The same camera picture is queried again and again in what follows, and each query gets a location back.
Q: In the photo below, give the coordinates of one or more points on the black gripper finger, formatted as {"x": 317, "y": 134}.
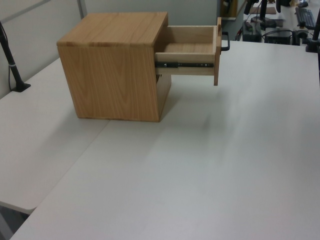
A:
{"x": 226, "y": 4}

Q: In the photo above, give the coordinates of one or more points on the wooden drawer cabinet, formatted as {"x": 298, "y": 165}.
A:
{"x": 107, "y": 82}

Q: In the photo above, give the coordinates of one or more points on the tan board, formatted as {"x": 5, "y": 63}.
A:
{"x": 233, "y": 8}

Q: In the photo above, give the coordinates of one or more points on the black monitor stand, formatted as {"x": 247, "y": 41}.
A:
{"x": 262, "y": 11}

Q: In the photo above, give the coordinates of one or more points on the black device with green part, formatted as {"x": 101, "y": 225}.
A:
{"x": 251, "y": 33}

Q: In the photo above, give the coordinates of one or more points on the brown desk pad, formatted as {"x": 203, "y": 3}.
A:
{"x": 271, "y": 10}

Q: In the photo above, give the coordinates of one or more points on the black box device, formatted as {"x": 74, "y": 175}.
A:
{"x": 278, "y": 37}

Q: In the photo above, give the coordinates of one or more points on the computer mouse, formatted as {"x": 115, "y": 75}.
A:
{"x": 303, "y": 4}

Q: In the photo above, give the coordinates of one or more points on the black keyboard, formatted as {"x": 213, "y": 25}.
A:
{"x": 306, "y": 16}

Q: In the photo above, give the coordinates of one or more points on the black clamp stand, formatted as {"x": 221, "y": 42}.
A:
{"x": 313, "y": 43}

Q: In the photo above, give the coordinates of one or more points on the black pole stand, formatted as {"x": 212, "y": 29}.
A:
{"x": 12, "y": 67}

